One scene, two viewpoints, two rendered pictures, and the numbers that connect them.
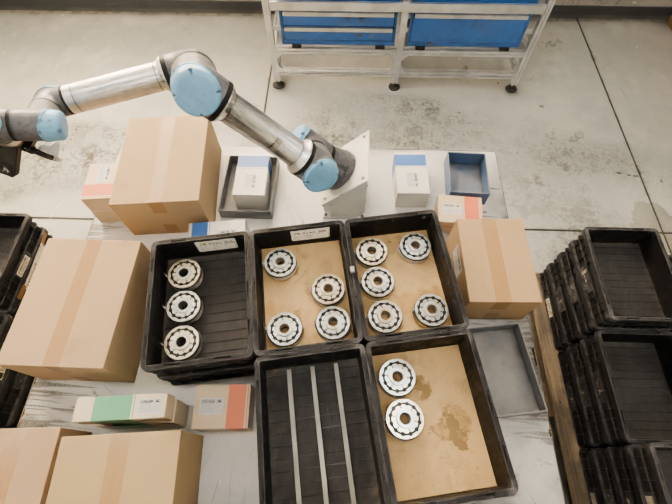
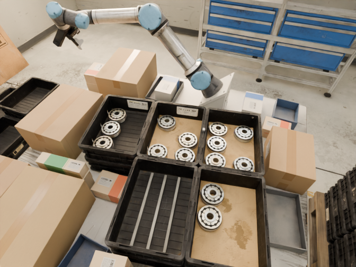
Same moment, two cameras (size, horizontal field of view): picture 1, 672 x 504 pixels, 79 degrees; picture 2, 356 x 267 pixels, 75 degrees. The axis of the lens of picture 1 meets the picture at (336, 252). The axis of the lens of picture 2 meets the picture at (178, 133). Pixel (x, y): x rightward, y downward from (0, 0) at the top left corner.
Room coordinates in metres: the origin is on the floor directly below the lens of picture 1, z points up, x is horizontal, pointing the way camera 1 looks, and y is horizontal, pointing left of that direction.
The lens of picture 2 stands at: (-0.28, -0.15, 1.83)
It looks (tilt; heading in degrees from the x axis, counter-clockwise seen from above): 49 degrees down; 17
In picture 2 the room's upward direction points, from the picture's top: 1 degrees clockwise
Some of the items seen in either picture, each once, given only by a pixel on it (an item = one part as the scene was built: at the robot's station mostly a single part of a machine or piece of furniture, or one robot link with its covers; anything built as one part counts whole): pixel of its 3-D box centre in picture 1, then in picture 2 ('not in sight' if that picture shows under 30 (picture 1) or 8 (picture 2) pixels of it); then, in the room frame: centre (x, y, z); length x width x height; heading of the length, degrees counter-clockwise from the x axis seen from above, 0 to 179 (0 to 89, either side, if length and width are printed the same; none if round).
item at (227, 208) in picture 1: (250, 186); (165, 91); (1.00, 0.34, 0.73); 0.27 x 0.20 x 0.05; 177
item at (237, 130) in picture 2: (415, 246); (244, 132); (0.65, -0.26, 0.86); 0.10 x 0.10 x 0.01
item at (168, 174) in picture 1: (171, 174); (128, 76); (1.00, 0.62, 0.80); 0.40 x 0.30 x 0.20; 3
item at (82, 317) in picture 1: (91, 309); (67, 121); (0.46, 0.78, 0.80); 0.40 x 0.30 x 0.20; 177
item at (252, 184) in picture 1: (253, 180); (167, 88); (1.00, 0.32, 0.75); 0.20 x 0.12 x 0.09; 179
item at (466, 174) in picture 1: (465, 177); (285, 113); (1.02, -0.52, 0.74); 0.20 x 0.15 x 0.07; 175
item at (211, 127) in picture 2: (371, 251); (217, 128); (0.63, -0.12, 0.86); 0.10 x 0.10 x 0.01
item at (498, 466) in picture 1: (431, 415); (227, 219); (0.13, -0.25, 0.87); 0.40 x 0.30 x 0.11; 7
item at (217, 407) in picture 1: (225, 407); (112, 186); (0.17, 0.33, 0.74); 0.16 x 0.12 x 0.07; 90
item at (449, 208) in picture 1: (457, 214); (275, 129); (0.85, -0.46, 0.74); 0.16 x 0.12 x 0.07; 84
